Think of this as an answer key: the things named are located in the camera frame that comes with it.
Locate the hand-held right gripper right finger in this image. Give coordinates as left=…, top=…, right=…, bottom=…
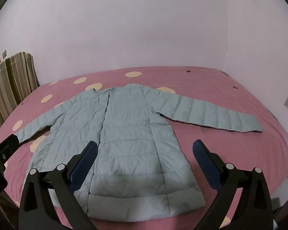
left=193, top=139, right=274, bottom=230

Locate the light blue puffer jacket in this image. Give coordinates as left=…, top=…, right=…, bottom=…
left=14, top=83, right=263, bottom=221

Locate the pink polka dot bed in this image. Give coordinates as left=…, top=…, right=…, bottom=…
left=0, top=65, right=288, bottom=230

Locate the striped headboard cushion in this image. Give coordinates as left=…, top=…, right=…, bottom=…
left=0, top=51, right=40, bottom=138

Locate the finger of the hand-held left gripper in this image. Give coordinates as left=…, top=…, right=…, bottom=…
left=0, top=134, right=20, bottom=166

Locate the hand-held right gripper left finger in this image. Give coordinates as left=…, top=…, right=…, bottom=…
left=17, top=140, right=99, bottom=230

